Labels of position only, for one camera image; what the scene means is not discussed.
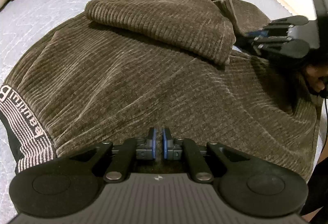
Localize brown corduroy pants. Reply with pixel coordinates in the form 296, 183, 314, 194
1, 0, 322, 179

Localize person's right hand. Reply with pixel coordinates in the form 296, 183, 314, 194
305, 66, 327, 93

